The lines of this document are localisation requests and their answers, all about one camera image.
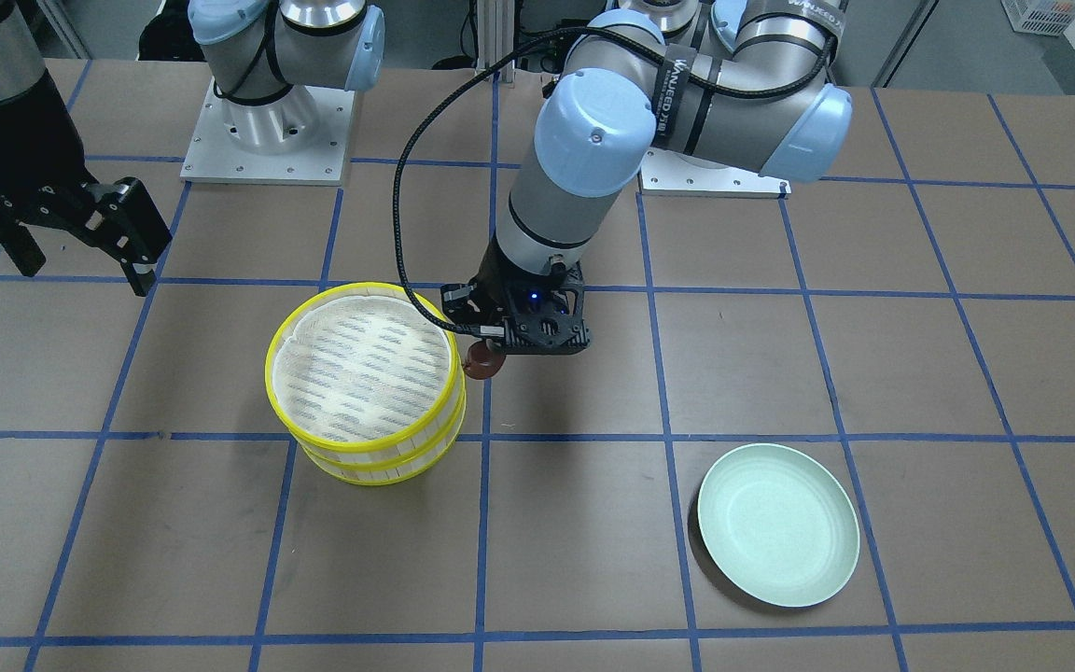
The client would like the light green plate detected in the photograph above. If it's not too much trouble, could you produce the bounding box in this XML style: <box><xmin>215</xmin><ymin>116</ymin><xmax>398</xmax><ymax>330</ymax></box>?
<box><xmin>696</xmin><ymin>442</ymin><xmax>860</xmax><ymax>609</ymax></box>

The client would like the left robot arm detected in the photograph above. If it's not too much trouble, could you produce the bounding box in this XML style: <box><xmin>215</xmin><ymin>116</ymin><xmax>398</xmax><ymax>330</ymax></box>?
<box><xmin>442</xmin><ymin>1</ymin><xmax>852</xmax><ymax>377</ymax></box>

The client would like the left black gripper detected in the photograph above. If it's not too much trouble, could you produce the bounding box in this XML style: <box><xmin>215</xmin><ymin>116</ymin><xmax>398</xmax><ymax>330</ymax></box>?
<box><xmin>440</xmin><ymin>238</ymin><xmax>592</xmax><ymax>356</ymax></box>

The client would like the brown bun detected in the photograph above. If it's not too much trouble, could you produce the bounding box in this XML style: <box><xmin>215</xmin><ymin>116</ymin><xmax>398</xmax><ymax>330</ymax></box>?
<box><xmin>462</xmin><ymin>340</ymin><xmax>507</xmax><ymax>380</ymax></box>

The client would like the camera cable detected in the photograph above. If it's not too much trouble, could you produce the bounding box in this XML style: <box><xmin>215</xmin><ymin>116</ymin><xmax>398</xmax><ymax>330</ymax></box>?
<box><xmin>393</xmin><ymin>26</ymin><xmax>842</xmax><ymax>337</ymax></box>

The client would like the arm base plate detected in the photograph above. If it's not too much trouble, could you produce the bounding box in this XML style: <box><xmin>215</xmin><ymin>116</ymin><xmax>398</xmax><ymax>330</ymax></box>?
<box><xmin>639</xmin><ymin>152</ymin><xmax>792</xmax><ymax>199</ymax></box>
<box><xmin>180</xmin><ymin>86</ymin><xmax>362</xmax><ymax>188</ymax></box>

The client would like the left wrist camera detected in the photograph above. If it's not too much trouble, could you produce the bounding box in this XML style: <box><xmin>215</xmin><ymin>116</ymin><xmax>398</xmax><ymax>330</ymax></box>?
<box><xmin>499</xmin><ymin>271</ymin><xmax>592</xmax><ymax>356</ymax></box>

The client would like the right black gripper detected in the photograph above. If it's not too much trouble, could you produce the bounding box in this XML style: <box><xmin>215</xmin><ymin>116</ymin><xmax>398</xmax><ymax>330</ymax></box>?
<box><xmin>0</xmin><ymin>89</ymin><xmax>172</xmax><ymax>297</ymax></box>

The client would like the yellow steamer basket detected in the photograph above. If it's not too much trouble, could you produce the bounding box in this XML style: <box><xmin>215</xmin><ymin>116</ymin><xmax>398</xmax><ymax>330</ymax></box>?
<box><xmin>264</xmin><ymin>282</ymin><xmax>465</xmax><ymax>454</ymax></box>
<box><xmin>301</xmin><ymin>391</ymin><xmax>467</xmax><ymax>486</ymax></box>

